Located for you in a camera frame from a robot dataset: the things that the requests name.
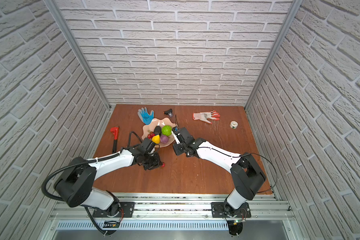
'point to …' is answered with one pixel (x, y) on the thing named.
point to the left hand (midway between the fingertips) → (163, 162)
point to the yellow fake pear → (156, 139)
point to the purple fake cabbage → (164, 139)
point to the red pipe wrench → (115, 131)
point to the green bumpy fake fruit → (166, 130)
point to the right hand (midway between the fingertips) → (177, 144)
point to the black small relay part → (169, 112)
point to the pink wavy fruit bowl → (157, 122)
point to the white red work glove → (206, 116)
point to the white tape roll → (234, 124)
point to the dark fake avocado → (157, 130)
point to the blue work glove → (144, 116)
